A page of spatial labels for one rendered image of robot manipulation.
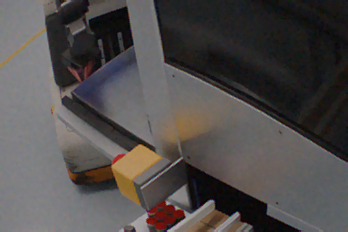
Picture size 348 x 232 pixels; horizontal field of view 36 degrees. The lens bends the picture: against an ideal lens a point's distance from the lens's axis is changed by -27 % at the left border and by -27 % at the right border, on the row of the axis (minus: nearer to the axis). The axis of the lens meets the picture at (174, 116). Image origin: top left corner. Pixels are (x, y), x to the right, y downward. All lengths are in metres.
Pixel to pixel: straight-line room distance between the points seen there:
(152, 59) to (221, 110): 0.13
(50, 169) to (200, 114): 1.76
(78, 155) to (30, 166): 0.45
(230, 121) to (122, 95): 0.56
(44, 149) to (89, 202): 0.43
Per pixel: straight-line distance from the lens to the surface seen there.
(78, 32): 1.34
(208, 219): 1.12
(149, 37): 0.98
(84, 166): 2.44
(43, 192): 2.61
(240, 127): 0.94
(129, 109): 1.44
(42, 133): 2.91
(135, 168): 1.09
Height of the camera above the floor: 1.77
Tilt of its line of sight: 39 degrees down
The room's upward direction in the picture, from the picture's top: 11 degrees counter-clockwise
